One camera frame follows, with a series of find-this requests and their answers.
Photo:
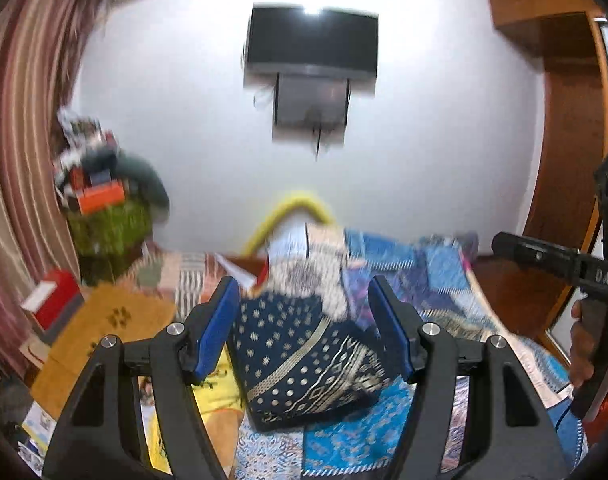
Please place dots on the navy patterned hoodie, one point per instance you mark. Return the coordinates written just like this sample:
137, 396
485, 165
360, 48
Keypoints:
294, 360

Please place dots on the wooden door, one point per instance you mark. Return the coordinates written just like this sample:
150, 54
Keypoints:
569, 135

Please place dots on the yellow cloth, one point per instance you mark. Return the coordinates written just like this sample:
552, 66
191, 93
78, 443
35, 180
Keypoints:
218, 395

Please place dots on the orange box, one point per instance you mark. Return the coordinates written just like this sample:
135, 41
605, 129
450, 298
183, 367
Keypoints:
101, 197

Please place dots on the striped red beige curtain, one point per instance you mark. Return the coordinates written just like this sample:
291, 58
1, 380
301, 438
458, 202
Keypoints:
23, 135

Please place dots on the pile of clutter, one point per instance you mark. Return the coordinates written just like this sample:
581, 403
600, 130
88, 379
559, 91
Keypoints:
78, 130

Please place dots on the person's right hand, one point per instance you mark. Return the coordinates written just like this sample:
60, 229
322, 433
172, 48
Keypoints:
580, 355

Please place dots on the wooden overhead cabinet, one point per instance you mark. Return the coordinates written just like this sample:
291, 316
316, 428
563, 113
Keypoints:
529, 0

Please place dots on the yellow hoop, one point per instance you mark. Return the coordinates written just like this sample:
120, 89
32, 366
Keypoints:
294, 200

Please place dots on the wall-mounted black television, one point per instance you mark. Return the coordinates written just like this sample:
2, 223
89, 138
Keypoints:
309, 40

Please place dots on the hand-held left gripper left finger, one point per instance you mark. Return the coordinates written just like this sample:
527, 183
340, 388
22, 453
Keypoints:
216, 330

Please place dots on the small black wall monitor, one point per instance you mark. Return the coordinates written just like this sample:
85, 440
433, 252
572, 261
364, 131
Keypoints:
309, 100

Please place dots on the grey backpack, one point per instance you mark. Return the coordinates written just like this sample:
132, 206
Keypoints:
468, 245

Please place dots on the red box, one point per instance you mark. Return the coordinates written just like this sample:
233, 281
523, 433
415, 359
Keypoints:
58, 295

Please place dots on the blue patchwork blanket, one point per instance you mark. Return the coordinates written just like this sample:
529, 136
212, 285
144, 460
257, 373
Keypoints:
434, 280

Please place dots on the tan paw-print side table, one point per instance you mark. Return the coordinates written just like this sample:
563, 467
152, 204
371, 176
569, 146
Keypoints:
108, 320

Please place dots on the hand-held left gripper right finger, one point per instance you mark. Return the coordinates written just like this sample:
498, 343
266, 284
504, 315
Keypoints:
394, 330

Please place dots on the green patterned box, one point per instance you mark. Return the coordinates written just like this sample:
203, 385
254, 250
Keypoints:
108, 230

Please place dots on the printed paper stack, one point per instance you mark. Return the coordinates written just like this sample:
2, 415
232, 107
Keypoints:
36, 425

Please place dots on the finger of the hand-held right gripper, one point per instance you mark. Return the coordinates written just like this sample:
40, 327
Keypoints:
534, 255

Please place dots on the striped pink bedsheet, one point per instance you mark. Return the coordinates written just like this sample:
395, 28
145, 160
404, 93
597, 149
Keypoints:
183, 270

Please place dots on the dark green cloth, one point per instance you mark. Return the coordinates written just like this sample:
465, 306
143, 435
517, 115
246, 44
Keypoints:
143, 175

